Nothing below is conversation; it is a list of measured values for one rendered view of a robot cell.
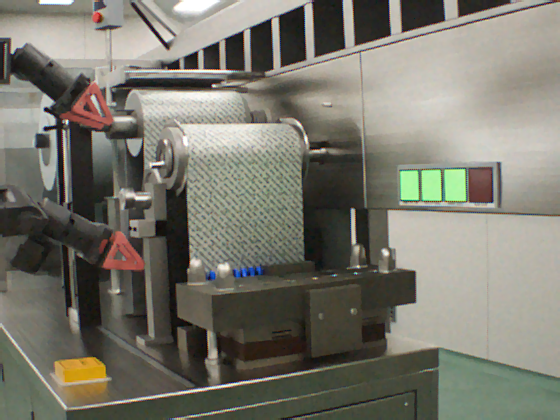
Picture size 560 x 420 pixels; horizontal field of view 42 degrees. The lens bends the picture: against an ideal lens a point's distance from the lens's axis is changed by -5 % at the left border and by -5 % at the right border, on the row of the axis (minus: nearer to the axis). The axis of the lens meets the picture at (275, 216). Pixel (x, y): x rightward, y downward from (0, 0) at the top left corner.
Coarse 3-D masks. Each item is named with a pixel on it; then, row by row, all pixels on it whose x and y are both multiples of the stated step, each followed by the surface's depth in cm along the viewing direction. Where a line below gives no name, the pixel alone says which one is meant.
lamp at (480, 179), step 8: (472, 176) 115; (480, 176) 113; (488, 176) 112; (472, 184) 115; (480, 184) 113; (488, 184) 112; (472, 192) 115; (480, 192) 114; (488, 192) 112; (472, 200) 115; (480, 200) 114; (488, 200) 112
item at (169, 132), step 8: (168, 128) 139; (160, 136) 143; (168, 136) 139; (176, 136) 137; (176, 144) 136; (176, 152) 136; (176, 160) 136; (176, 168) 136; (160, 176) 144; (176, 176) 137; (168, 184) 140; (176, 184) 138
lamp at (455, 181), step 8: (448, 176) 120; (456, 176) 118; (464, 176) 117; (448, 184) 120; (456, 184) 118; (464, 184) 117; (448, 192) 120; (456, 192) 119; (464, 192) 117; (448, 200) 120; (456, 200) 119; (464, 200) 117
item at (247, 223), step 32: (192, 192) 136; (224, 192) 139; (256, 192) 142; (288, 192) 145; (192, 224) 136; (224, 224) 139; (256, 224) 142; (288, 224) 146; (192, 256) 137; (224, 256) 140; (256, 256) 143; (288, 256) 146
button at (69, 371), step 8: (64, 360) 119; (72, 360) 119; (80, 360) 119; (88, 360) 119; (96, 360) 119; (56, 368) 118; (64, 368) 114; (72, 368) 114; (80, 368) 114; (88, 368) 115; (96, 368) 115; (104, 368) 116; (64, 376) 113; (72, 376) 113; (80, 376) 114; (88, 376) 115; (96, 376) 115; (104, 376) 116
